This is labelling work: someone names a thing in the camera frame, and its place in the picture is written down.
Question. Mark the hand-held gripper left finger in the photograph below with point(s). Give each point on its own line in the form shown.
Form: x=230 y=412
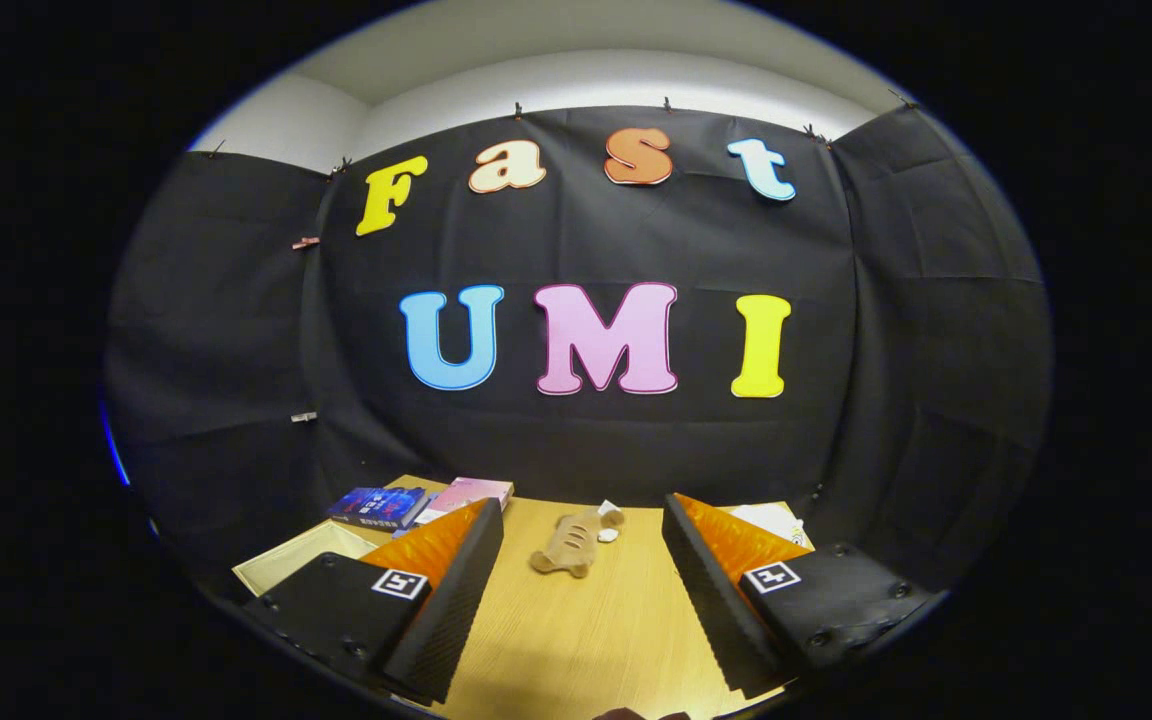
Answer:
x=456 y=600

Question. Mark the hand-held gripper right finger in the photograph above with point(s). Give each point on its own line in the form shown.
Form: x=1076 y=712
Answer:
x=706 y=595

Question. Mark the fabric storage box with lid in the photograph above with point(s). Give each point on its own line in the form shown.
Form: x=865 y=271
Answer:
x=296 y=555

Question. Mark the white bottle orange label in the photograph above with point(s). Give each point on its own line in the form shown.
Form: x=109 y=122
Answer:
x=766 y=520

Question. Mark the pink book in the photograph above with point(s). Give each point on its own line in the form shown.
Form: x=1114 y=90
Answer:
x=471 y=492

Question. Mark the dark blue book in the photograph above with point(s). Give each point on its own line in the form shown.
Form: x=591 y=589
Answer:
x=376 y=503

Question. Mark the brown plush toy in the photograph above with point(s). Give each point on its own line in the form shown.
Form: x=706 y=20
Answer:
x=571 y=545

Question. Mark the black backdrop cloth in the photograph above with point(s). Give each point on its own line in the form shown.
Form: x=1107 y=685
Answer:
x=586 y=240

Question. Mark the copper clip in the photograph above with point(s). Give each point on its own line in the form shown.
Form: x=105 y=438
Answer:
x=306 y=243

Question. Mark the row of black clips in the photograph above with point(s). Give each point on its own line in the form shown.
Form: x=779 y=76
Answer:
x=517 y=110

